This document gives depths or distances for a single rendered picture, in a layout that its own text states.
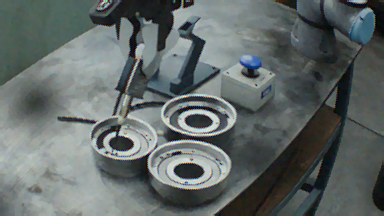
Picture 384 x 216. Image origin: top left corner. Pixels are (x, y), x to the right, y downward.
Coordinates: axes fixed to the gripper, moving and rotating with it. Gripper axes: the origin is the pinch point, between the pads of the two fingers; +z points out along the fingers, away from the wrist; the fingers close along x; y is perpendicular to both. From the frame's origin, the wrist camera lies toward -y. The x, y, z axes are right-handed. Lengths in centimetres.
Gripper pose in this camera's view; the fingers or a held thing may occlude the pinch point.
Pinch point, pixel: (137, 69)
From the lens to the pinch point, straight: 69.8
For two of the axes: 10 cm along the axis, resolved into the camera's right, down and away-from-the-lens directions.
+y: 5.6, -4.2, 7.1
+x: -8.2, -3.3, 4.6
